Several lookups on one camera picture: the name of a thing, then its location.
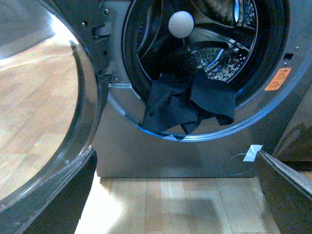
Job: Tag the white tape strip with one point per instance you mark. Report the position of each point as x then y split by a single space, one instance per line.
251 153

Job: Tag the grey front-load washing machine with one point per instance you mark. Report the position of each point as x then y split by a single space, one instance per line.
240 42

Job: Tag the orange warning sticker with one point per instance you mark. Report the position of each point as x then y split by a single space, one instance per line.
278 79

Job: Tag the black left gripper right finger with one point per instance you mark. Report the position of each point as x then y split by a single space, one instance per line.
287 188

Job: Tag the white ball on rod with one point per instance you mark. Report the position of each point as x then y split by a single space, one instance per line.
181 25

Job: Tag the round glass washer door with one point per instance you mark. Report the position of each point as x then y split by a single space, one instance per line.
49 103

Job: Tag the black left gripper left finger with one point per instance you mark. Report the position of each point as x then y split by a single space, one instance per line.
55 207

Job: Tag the dark cloth garment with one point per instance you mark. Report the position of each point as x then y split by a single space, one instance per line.
186 102

